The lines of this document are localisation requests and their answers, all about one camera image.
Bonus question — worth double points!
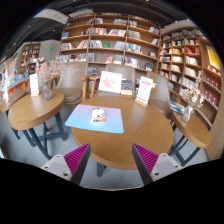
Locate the glass vase pink dried flowers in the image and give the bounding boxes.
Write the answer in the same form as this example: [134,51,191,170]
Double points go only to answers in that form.
[34,56,66,101]

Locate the white framed red print picture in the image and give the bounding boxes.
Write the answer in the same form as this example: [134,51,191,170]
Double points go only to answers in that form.
[97,70,123,95]

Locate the white orange patterned computer mouse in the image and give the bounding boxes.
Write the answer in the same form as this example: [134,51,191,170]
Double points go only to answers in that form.
[90,107,107,124]

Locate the brown leather wooden armchair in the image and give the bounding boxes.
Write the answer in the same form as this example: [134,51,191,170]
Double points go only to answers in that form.
[53,61,89,106]
[146,70,176,119]
[79,63,157,99]

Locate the glass vase beige dried flowers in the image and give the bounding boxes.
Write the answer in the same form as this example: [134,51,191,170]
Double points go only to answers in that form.
[180,73,205,123]

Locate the white orange sign wooden base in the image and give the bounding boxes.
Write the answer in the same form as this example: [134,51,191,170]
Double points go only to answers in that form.
[134,75,154,108]

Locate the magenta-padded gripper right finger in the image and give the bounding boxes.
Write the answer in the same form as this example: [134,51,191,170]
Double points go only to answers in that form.
[131,143,184,186]

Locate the distant wooden bookshelf unit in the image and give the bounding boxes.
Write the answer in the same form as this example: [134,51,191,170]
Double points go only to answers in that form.
[19,42,41,76]

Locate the wide wooden bookshelf unit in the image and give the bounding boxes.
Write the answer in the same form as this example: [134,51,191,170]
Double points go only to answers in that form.
[59,13,162,76]

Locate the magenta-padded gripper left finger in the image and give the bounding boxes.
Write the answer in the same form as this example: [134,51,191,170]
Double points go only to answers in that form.
[41,143,92,186]

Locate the small white table card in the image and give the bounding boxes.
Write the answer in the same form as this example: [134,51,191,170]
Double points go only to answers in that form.
[29,73,40,98]

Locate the stack of blue books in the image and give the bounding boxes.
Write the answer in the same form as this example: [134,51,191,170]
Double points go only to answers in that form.
[169,100,186,115]

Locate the dark cover book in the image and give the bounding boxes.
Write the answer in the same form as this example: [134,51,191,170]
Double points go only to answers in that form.
[120,79,134,98]

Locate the low colourful book display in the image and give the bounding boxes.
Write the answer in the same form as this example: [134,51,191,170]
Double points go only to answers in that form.
[0,58,31,103]

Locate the curved wooden bookshelf unit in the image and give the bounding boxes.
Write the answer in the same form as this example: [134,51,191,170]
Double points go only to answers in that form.
[159,26,223,126]

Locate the pastel blue pink mouse pad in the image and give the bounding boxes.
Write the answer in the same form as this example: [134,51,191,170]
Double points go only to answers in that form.
[64,104,125,135]

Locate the white ceiling air vent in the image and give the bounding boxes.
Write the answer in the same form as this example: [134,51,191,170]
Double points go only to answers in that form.
[33,8,69,25]

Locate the round wooden side table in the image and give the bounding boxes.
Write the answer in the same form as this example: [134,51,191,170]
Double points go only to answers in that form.
[168,111,212,167]
[7,89,68,160]

